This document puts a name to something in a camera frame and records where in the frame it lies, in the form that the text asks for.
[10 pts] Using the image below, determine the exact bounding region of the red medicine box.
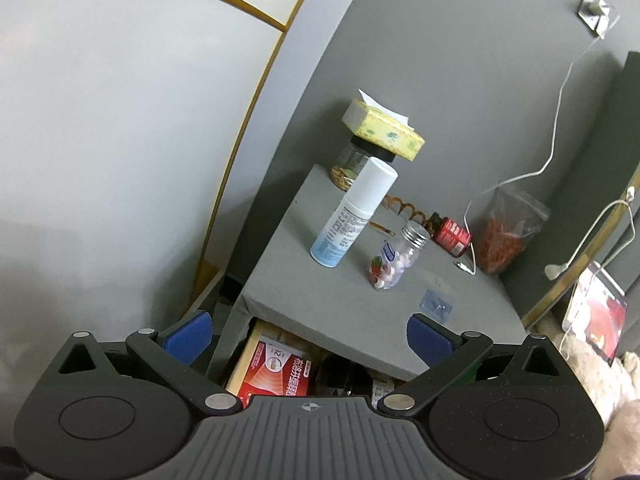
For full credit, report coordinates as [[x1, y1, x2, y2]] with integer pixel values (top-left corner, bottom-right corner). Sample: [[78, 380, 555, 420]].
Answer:
[[237, 339, 317, 409]]

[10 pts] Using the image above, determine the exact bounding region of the grey upholstered nightstand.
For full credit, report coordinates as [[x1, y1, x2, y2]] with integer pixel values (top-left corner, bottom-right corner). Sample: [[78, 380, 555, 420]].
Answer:
[[207, 162, 529, 401]]

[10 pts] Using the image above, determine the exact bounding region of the white laptop cable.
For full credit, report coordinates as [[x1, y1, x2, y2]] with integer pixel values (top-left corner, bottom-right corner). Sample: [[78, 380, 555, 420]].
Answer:
[[560, 200, 640, 356]]

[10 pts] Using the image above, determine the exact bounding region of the yellow tissue box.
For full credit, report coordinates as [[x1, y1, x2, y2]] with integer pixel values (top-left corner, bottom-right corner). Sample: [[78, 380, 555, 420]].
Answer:
[[341, 89, 426, 162]]

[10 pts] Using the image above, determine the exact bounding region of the clear bag of red berries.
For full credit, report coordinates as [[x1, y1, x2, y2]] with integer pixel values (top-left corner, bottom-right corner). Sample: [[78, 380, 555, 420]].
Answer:
[[474, 186, 552, 276]]

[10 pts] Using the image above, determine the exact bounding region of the grey padded gold trimmed headboard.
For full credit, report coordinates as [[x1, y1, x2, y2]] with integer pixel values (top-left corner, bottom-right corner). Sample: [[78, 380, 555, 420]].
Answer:
[[500, 50, 640, 331]]

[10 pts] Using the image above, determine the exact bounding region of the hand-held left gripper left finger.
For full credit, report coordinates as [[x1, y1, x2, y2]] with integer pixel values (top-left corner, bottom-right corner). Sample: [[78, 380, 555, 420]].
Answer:
[[42, 310, 247, 416]]

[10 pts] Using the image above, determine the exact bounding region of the red labelled dark bottle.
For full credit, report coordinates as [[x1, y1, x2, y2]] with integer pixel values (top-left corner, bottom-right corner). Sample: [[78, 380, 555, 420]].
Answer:
[[429, 212, 473, 260]]

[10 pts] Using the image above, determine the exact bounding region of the white cable with round charger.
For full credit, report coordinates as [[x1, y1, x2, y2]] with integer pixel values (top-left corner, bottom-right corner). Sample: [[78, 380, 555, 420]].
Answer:
[[544, 199, 632, 282]]

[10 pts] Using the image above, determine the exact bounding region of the clear jar with black lid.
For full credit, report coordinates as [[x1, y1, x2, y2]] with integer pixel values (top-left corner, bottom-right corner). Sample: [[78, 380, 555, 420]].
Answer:
[[328, 135, 396, 192]]

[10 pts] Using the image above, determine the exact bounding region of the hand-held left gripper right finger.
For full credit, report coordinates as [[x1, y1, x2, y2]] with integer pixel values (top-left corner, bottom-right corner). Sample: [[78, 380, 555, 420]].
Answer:
[[377, 312, 581, 417]]

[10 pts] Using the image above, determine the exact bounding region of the white spray bottle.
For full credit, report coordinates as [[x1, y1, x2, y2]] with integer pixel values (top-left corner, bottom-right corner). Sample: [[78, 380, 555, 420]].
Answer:
[[310, 156, 399, 269]]

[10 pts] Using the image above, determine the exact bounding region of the small clear plastic bag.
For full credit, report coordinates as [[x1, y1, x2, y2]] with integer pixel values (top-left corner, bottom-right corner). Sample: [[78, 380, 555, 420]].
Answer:
[[419, 288, 454, 323]]

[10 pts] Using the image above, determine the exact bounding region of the grey upholstered drawer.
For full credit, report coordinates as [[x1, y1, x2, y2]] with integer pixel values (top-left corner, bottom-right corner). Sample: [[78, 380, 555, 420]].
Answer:
[[224, 316, 428, 408]]

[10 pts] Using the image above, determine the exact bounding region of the clear pill bottle silver cap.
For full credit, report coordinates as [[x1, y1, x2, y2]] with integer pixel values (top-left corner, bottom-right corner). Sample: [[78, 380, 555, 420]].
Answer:
[[368, 221, 432, 292]]

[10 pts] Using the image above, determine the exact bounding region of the cream fluffy blanket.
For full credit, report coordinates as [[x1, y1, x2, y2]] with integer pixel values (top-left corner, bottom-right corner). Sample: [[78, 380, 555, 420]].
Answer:
[[529, 317, 640, 480]]

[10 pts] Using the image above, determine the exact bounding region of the white usb cable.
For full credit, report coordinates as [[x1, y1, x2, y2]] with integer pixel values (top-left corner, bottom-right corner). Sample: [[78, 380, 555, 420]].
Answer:
[[452, 30, 608, 276]]

